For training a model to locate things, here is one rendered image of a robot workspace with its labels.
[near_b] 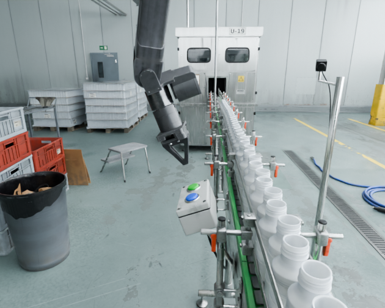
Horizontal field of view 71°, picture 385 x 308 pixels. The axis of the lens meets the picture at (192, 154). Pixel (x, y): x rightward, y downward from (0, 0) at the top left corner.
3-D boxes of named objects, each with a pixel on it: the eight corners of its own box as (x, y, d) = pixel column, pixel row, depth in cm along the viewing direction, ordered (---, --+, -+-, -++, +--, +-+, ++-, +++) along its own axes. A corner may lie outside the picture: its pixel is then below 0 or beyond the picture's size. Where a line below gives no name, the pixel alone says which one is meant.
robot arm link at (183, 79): (134, 56, 61) (136, 74, 55) (182, 37, 61) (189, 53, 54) (154, 98, 70) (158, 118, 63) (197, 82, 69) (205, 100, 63)
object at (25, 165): (-3, 206, 201) (-9, 178, 195) (-61, 207, 199) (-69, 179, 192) (36, 176, 259) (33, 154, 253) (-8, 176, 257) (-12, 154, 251)
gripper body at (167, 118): (187, 126, 71) (178, 99, 69) (184, 135, 61) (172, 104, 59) (165, 134, 72) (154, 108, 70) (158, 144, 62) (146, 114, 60)
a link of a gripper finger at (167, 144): (198, 154, 73) (186, 122, 70) (198, 163, 66) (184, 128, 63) (175, 162, 74) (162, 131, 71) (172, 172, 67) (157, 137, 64)
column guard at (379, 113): (389, 126, 734) (398, 84, 702) (374, 126, 736) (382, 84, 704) (380, 123, 771) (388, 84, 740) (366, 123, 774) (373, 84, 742)
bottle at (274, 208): (248, 273, 56) (253, 201, 51) (266, 261, 59) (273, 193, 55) (272, 291, 51) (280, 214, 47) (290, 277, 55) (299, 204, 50)
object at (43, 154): (37, 172, 268) (33, 151, 262) (-4, 172, 268) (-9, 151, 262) (65, 154, 326) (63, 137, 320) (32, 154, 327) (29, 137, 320)
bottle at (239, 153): (235, 187, 98) (238, 143, 93) (233, 181, 104) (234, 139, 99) (252, 187, 98) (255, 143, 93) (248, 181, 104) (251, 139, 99)
